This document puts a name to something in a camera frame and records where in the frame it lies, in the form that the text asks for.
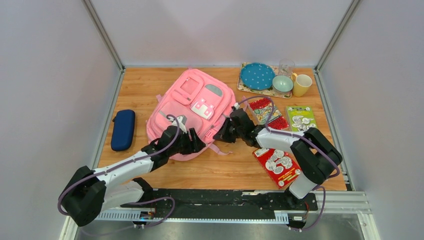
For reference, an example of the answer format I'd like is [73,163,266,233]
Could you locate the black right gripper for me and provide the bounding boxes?
[212,117,244,144]

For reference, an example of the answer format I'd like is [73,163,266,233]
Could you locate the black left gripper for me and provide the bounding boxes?
[167,127,206,157]

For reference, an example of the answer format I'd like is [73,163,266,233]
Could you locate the red-bordered comic book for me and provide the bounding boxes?
[248,97,289,130]

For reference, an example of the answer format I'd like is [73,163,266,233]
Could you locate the pink student backpack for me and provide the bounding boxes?
[146,69,236,155]

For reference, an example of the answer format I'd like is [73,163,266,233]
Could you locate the red comic book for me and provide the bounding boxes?
[252,148,302,189]

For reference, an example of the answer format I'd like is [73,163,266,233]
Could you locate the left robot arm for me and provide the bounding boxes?
[57,126,206,227]

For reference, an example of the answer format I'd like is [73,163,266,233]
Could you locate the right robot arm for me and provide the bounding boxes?
[213,108,343,210]

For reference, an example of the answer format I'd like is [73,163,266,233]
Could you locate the patterned serving tray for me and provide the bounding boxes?
[236,62,292,99]

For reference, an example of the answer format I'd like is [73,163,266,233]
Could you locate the blue polka dot plate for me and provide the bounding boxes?
[239,62,276,91]

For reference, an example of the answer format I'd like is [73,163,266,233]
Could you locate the light green bowl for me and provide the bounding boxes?
[272,75,294,93]

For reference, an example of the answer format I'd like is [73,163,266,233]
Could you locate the green comic book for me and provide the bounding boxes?
[285,106,318,132]

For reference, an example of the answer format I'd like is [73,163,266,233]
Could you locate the blue zippered pencil case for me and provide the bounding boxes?
[110,109,136,152]

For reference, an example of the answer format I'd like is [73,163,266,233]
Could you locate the clear drinking glass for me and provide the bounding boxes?
[278,58,295,77]

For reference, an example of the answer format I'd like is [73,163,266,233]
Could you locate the yellow mug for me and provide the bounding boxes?
[291,73,313,97]

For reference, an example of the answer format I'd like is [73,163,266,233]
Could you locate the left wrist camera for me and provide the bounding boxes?
[168,115,187,133]

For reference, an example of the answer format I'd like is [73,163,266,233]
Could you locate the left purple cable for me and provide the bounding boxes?
[57,114,181,229]

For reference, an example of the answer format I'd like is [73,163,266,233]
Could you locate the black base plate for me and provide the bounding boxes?
[139,188,318,220]

